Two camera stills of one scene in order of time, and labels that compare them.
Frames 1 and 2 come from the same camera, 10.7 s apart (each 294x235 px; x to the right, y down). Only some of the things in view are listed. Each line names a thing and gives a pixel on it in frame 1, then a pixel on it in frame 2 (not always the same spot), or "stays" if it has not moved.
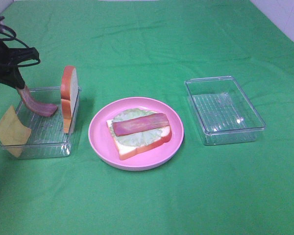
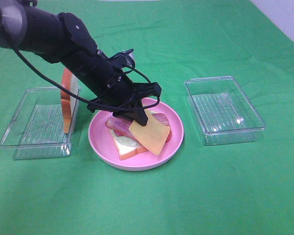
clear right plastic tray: x=223 y=114 stays
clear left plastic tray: x=47 y=139 stays
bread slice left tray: x=69 y=93 stays
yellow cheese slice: x=12 y=132 to x=152 y=136
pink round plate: x=101 y=141 stays
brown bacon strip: x=41 y=109 to x=121 y=127
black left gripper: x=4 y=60 to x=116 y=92
